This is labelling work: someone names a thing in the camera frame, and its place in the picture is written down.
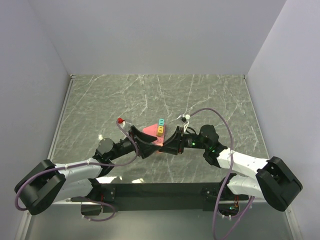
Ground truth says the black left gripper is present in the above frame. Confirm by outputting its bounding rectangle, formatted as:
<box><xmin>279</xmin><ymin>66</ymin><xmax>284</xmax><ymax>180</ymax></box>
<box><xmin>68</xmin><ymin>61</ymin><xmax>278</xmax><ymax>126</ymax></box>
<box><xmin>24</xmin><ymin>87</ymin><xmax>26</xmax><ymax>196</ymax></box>
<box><xmin>109</xmin><ymin>125</ymin><xmax>161</xmax><ymax>161</ymax></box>

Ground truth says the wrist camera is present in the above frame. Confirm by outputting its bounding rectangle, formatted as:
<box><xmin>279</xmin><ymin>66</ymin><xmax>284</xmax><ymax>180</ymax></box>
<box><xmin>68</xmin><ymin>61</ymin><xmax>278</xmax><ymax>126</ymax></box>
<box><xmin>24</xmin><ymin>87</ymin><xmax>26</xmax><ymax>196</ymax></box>
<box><xmin>116</xmin><ymin>117</ymin><xmax>133</xmax><ymax>136</ymax></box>
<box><xmin>177</xmin><ymin>113</ymin><xmax>191</xmax><ymax>134</ymax></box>

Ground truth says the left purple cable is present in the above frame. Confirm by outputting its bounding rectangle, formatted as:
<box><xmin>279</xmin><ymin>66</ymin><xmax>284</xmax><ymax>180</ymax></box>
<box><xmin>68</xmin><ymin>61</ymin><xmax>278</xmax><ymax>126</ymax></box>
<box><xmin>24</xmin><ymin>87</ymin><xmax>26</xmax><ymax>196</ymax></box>
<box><xmin>14</xmin><ymin>119</ymin><xmax>141</xmax><ymax>223</ymax></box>

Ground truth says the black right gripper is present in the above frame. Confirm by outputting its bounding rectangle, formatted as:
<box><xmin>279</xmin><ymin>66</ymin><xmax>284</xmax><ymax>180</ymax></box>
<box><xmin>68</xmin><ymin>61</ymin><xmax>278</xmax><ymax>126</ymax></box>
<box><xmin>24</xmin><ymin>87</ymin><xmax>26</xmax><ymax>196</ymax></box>
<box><xmin>159</xmin><ymin>126</ymin><xmax>209</xmax><ymax>156</ymax></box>

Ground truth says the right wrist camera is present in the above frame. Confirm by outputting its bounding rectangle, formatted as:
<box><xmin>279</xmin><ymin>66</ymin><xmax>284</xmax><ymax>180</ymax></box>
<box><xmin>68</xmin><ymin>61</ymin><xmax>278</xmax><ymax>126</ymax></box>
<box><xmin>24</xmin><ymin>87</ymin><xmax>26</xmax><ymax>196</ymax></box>
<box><xmin>177</xmin><ymin>113</ymin><xmax>191</xmax><ymax>134</ymax></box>

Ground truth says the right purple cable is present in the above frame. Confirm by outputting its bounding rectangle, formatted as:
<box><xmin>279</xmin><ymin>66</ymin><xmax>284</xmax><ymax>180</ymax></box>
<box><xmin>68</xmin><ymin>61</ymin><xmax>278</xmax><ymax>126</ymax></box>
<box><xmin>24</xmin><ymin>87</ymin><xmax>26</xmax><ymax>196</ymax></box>
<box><xmin>191</xmin><ymin>107</ymin><xmax>255</xmax><ymax>240</ymax></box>

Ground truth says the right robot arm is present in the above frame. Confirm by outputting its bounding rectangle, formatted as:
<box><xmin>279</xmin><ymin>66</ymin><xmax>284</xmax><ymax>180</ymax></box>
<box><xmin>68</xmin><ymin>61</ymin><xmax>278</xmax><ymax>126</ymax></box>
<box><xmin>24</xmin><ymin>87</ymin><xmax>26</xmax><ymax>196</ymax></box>
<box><xmin>160</xmin><ymin>124</ymin><xmax>303</xmax><ymax>212</ymax></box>

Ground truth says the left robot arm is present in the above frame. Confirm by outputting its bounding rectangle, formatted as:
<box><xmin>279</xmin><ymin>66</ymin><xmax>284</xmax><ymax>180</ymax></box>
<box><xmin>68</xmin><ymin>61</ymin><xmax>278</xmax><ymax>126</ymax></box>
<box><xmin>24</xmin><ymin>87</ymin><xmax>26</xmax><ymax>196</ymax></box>
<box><xmin>14</xmin><ymin>125</ymin><xmax>161</xmax><ymax>216</ymax></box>

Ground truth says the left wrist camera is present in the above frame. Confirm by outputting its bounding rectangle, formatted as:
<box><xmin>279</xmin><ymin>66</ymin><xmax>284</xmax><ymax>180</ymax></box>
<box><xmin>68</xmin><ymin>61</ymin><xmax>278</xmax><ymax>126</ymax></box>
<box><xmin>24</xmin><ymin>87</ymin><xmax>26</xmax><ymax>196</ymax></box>
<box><xmin>116</xmin><ymin>117</ymin><xmax>133</xmax><ymax>136</ymax></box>

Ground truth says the black base bar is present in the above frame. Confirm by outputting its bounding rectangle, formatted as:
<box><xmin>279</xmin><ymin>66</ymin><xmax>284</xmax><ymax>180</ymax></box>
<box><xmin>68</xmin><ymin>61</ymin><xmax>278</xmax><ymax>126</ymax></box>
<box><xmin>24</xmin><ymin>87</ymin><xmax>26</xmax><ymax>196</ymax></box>
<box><xmin>70</xmin><ymin>182</ymin><xmax>251</xmax><ymax>214</ymax></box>

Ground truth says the purple cable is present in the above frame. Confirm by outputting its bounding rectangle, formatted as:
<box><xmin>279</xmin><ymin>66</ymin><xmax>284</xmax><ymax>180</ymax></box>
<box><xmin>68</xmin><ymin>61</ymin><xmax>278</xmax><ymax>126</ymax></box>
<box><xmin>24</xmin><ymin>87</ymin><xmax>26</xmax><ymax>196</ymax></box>
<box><xmin>191</xmin><ymin>107</ymin><xmax>255</xmax><ymax>240</ymax></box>
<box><xmin>14</xmin><ymin>119</ymin><xmax>141</xmax><ymax>223</ymax></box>

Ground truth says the pink triangular power strip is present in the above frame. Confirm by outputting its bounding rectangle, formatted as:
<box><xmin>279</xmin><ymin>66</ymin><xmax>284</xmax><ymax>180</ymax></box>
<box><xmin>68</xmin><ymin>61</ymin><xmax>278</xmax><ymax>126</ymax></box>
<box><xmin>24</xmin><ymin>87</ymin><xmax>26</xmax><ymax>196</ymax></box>
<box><xmin>142</xmin><ymin>124</ymin><xmax>166</xmax><ymax>146</ymax></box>

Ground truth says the yellow USB charger plug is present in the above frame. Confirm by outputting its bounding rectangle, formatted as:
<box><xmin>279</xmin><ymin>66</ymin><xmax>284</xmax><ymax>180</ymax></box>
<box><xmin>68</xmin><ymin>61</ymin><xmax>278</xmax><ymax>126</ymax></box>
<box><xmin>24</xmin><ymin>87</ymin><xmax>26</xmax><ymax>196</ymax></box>
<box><xmin>156</xmin><ymin>125</ymin><xmax>165</xmax><ymax>137</ymax></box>

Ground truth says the teal USB charger plug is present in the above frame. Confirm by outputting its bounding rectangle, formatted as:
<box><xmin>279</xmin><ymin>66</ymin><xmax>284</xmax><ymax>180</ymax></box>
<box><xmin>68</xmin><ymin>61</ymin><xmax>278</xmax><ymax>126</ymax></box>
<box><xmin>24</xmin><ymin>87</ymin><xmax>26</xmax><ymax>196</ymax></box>
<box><xmin>158</xmin><ymin>118</ymin><xmax>165</xmax><ymax>126</ymax></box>

